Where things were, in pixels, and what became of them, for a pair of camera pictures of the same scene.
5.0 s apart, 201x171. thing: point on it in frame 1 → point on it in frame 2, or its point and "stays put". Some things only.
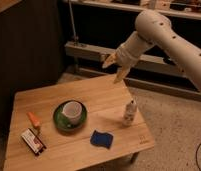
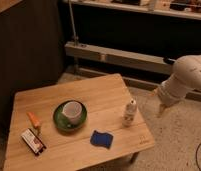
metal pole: [75, 37] stays put
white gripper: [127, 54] → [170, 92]
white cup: [73, 111] stays put
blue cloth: [101, 139] stays put
